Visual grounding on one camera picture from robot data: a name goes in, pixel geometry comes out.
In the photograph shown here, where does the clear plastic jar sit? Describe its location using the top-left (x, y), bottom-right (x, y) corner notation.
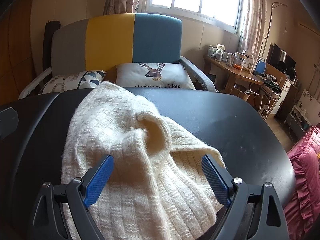
top-left (234, 52), bottom-right (247, 67)

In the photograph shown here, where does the geometric print pillow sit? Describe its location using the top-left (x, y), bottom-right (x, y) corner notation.
top-left (40, 70), bottom-right (107, 95)

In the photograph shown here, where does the white low shelf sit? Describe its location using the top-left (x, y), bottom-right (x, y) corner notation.
top-left (287, 102), bottom-right (313, 135)

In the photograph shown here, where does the white box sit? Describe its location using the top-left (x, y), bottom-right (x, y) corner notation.
top-left (243, 54), bottom-right (256, 71)

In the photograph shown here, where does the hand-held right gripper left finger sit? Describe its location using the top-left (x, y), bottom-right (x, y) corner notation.
top-left (27, 154), bottom-right (114, 240)

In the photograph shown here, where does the row of white jars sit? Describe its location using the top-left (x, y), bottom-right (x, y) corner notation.
top-left (207, 44), bottom-right (234, 63)

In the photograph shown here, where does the black television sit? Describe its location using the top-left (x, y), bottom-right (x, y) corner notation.
top-left (266, 44), bottom-right (297, 74)

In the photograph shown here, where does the white leaf print board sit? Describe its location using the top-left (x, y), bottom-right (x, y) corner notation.
top-left (300, 89), bottom-right (320, 117)

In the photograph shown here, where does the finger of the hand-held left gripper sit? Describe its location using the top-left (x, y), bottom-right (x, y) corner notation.
top-left (0, 107), bottom-right (20, 140)

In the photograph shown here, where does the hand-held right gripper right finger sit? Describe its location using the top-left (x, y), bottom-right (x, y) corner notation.
top-left (201, 154), bottom-right (290, 240)

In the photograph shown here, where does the cream knit sweater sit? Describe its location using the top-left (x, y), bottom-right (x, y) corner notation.
top-left (61, 81), bottom-right (227, 240)

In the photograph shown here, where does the red quilt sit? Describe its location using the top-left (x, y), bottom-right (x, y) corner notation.
top-left (284, 124), bottom-right (320, 240)

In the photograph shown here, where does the black leather ottoman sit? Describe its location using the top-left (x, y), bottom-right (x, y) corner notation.
top-left (0, 87), bottom-right (297, 240)

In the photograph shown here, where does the grey yellow blue sofa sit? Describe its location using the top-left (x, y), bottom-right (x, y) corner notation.
top-left (19, 13), bottom-right (217, 99)

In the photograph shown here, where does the wooden wardrobe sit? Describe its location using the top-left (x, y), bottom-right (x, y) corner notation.
top-left (0, 2), bottom-right (37, 99)

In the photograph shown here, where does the blue chair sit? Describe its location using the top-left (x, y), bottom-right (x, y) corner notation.
top-left (254, 57), bottom-right (267, 76)

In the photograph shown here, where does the brown paper bag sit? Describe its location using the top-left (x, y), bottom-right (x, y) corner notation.
top-left (231, 85), bottom-right (259, 105)

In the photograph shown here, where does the deer print pillow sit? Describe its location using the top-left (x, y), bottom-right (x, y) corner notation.
top-left (115, 62), bottom-right (196, 90)

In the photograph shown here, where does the wooden desk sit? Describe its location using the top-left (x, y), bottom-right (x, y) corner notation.
top-left (204, 55), bottom-right (263, 98)

